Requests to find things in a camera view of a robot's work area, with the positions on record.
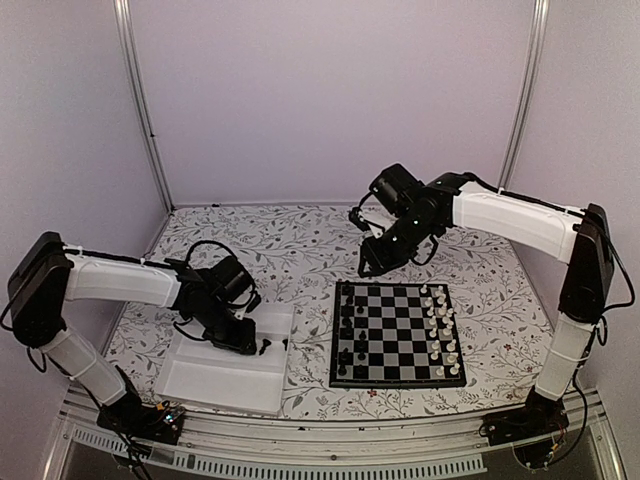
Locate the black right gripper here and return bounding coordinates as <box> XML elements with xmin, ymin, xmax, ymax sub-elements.
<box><xmin>358</xmin><ymin>212</ymin><xmax>438</xmax><ymax>278</ymax></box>

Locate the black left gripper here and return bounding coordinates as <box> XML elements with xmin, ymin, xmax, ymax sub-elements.
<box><xmin>197</xmin><ymin>297</ymin><xmax>258</xmax><ymax>356</ymax></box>

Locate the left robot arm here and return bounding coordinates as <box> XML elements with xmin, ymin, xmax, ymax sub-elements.
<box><xmin>1</xmin><ymin>231</ymin><xmax>260</xmax><ymax>434</ymax></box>

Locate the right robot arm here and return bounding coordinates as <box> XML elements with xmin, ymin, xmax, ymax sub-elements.
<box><xmin>349</xmin><ymin>164</ymin><xmax>615</xmax><ymax>436</ymax></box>

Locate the pile of black chess pieces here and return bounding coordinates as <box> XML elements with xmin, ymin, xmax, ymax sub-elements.
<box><xmin>258</xmin><ymin>338</ymin><xmax>289</xmax><ymax>356</ymax></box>

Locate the floral patterned table mat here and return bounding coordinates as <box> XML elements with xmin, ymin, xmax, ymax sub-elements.
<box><xmin>99</xmin><ymin>203</ymin><xmax>566</xmax><ymax>420</ymax></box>

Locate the white plastic tray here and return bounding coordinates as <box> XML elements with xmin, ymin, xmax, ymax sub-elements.
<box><xmin>153</xmin><ymin>304</ymin><xmax>295</xmax><ymax>416</ymax></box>

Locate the black and silver chessboard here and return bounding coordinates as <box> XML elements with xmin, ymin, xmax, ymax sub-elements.
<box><xmin>329</xmin><ymin>281</ymin><xmax>467</xmax><ymax>389</ymax></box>

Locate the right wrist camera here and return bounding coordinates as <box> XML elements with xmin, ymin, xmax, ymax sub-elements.
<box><xmin>348</xmin><ymin>207</ymin><xmax>386</xmax><ymax>238</ymax></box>

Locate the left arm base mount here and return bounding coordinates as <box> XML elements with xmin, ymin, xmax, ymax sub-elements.
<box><xmin>97</xmin><ymin>398</ymin><xmax>186</xmax><ymax>445</ymax></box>

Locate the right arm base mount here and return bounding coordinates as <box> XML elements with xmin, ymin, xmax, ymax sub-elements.
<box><xmin>478</xmin><ymin>404</ymin><xmax>569</xmax><ymax>470</ymax></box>

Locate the aluminium front rail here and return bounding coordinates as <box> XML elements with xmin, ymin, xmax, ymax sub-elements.
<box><xmin>44</xmin><ymin>388</ymin><xmax>628</xmax><ymax>479</ymax></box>

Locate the aluminium frame post right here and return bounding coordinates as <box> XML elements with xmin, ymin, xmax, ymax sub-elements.
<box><xmin>498</xmin><ymin>0</ymin><xmax>550</xmax><ymax>189</ymax></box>

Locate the aluminium frame post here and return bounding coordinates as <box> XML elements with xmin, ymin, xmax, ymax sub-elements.
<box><xmin>113</xmin><ymin>0</ymin><xmax>175</xmax><ymax>213</ymax></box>
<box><xmin>498</xmin><ymin>0</ymin><xmax>550</xmax><ymax>189</ymax></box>

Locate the aluminium frame post left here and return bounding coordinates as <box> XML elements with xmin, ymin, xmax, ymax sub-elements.
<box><xmin>113</xmin><ymin>0</ymin><xmax>175</xmax><ymax>213</ymax></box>

